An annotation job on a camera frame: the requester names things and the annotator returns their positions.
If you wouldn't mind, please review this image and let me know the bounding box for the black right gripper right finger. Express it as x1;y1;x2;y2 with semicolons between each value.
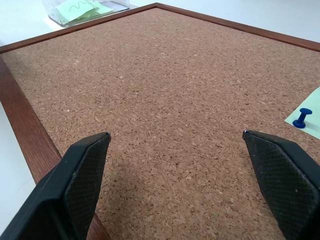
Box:
242;129;320;240

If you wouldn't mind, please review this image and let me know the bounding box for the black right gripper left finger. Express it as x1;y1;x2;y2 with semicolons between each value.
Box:
0;131;112;240

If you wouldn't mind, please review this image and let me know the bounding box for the blue push pin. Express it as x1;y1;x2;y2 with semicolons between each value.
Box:
292;107;314;129

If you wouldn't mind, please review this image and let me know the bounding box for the light green paper note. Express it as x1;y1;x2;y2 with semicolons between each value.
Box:
284;86;320;140

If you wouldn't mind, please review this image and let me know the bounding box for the green note with black scribble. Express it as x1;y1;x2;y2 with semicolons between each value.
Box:
55;0;97;22

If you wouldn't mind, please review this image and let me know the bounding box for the clear plastic box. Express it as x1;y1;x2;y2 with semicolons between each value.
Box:
41;0;131;28

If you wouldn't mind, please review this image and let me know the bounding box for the cork board with wooden frame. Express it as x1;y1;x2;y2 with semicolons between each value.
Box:
0;2;320;240

